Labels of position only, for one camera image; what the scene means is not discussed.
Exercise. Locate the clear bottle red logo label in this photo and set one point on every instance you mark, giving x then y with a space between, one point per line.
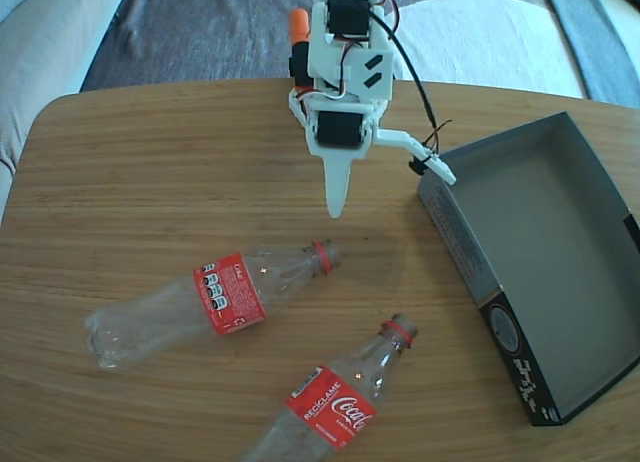
330 412

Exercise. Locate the grey cardboard box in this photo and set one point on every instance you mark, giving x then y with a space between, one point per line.
540 262

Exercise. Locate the orange and black clamp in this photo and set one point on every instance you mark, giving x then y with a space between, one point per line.
300 27

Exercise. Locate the white cloth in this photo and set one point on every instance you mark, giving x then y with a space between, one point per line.
490 47

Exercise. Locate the grey rug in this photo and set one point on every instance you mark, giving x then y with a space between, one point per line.
200 32

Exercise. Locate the blue grey upholstery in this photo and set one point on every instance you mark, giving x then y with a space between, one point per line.
600 42

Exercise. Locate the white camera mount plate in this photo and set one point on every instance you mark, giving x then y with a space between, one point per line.
400 138

